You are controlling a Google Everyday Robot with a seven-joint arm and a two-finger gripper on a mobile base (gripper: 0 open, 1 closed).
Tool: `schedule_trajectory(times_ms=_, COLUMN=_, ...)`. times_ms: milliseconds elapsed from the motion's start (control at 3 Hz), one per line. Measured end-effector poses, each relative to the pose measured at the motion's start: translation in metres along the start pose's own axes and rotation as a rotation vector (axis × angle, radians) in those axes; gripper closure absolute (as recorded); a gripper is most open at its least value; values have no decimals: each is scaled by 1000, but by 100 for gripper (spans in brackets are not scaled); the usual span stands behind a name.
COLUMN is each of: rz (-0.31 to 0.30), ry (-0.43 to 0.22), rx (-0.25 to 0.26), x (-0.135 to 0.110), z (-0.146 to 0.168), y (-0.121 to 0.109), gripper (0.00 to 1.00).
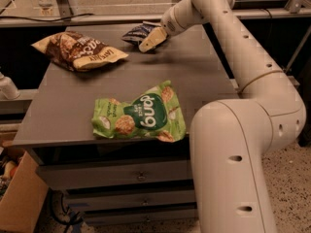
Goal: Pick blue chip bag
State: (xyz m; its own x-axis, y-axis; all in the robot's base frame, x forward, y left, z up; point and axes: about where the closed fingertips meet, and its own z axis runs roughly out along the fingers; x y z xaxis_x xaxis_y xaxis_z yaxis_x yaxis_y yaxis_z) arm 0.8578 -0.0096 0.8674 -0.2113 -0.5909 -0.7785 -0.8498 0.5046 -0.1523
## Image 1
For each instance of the white cylinder at left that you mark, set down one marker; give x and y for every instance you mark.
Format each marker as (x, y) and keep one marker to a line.
(8, 87)

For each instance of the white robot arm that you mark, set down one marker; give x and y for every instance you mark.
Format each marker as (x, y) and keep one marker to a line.
(229, 137)

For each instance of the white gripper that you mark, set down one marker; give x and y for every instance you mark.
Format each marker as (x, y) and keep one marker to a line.
(170, 20)

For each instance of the blue chip bag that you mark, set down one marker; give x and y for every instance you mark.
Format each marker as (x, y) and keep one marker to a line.
(138, 34)

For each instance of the metal frame rail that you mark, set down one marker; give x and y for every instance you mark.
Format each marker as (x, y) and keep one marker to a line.
(20, 13)

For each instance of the cardboard box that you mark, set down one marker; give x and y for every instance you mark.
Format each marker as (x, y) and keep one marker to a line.
(23, 200)

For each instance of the green dang chip bag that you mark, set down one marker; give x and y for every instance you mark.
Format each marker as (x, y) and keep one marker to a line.
(156, 113)

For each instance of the grey drawer cabinet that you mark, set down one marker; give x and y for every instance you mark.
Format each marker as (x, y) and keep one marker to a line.
(115, 140)

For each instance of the brown yellow chip bag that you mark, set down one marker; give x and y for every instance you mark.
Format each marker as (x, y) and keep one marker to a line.
(77, 52)

